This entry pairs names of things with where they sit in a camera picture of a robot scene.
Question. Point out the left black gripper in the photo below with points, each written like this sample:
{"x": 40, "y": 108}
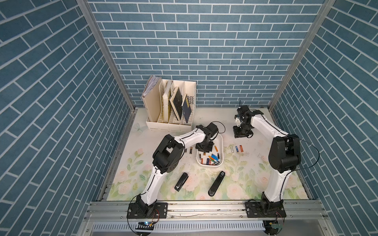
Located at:
{"x": 209, "y": 149}

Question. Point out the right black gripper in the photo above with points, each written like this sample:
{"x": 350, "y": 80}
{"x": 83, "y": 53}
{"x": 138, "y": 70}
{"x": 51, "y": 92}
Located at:
{"x": 236, "y": 134}

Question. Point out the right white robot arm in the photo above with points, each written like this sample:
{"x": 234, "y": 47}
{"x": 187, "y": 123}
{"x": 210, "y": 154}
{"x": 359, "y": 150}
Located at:
{"x": 284, "y": 155}

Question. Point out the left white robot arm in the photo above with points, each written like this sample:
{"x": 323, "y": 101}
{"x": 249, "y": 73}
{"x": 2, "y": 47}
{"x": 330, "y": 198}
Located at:
{"x": 168, "y": 155}

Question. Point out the white plastic storage box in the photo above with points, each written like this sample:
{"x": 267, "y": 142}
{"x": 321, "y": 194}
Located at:
{"x": 214, "y": 158}

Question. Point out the dark blue notebook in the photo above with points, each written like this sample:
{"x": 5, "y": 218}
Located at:
{"x": 186, "y": 108}

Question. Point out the floral table mat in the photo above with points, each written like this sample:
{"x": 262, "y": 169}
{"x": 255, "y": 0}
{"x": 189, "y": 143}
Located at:
{"x": 246, "y": 173}

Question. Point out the long black stapler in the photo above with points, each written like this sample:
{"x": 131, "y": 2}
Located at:
{"x": 214, "y": 187}

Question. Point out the beige desktop file organizer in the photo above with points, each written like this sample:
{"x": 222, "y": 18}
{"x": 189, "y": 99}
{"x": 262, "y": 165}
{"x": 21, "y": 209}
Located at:
{"x": 156, "y": 98}

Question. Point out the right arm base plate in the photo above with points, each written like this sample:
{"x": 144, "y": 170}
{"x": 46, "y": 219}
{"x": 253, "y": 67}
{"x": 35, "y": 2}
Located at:
{"x": 264, "y": 210}

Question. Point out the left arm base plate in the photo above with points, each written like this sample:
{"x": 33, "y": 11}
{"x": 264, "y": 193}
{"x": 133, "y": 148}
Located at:
{"x": 143, "y": 211}

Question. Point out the aluminium mounting rail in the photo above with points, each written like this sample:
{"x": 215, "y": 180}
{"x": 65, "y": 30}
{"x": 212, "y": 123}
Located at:
{"x": 207, "y": 210}

